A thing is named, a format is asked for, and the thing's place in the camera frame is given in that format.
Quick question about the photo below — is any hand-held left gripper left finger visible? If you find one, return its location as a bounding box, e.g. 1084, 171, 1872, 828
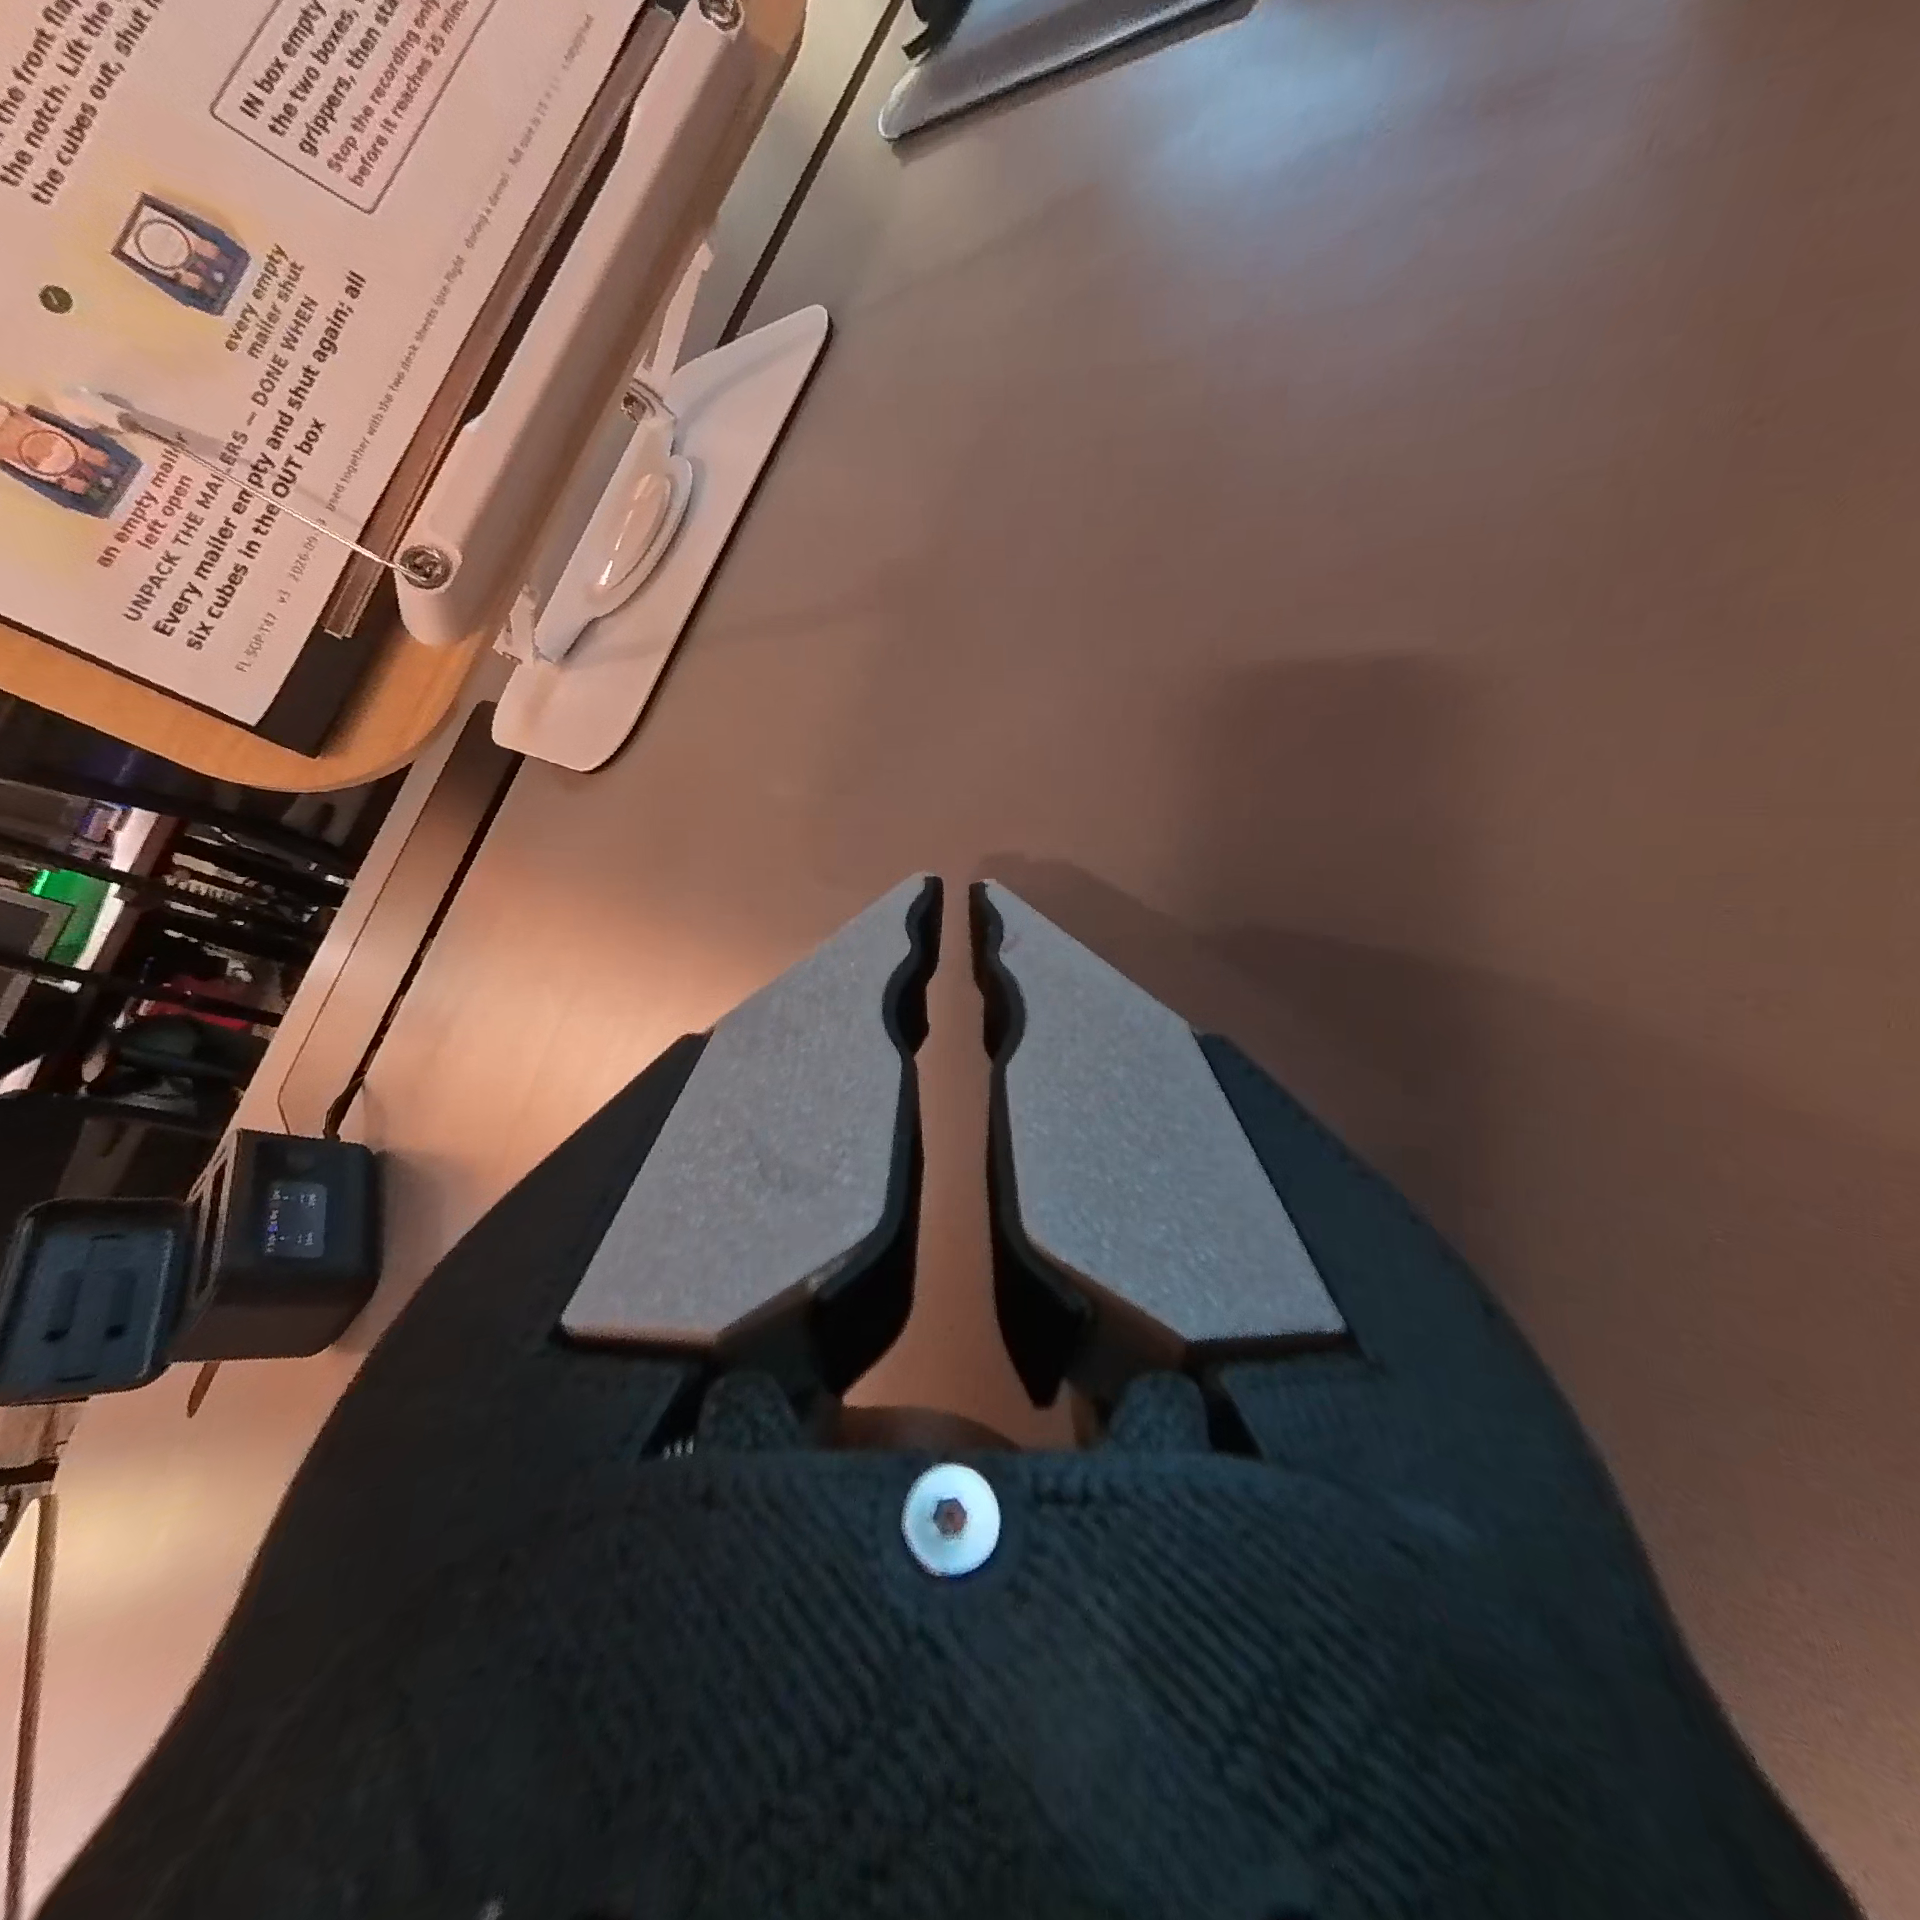
560, 872, 945, 1393

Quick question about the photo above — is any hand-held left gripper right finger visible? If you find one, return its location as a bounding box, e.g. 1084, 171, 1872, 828
969, 877, 1351, 1408

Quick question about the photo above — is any instruction sheet on stand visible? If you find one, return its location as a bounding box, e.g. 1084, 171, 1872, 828
0, 0, 807, 797

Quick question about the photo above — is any white display stand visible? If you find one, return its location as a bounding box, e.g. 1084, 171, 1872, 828
392, 0, 832, 774

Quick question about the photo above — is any printed instruction sheet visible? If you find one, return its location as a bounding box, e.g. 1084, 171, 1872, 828
0, 0, 663, 721

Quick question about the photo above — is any dark grey tray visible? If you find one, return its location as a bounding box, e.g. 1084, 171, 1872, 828
877, 0, 1257, 145

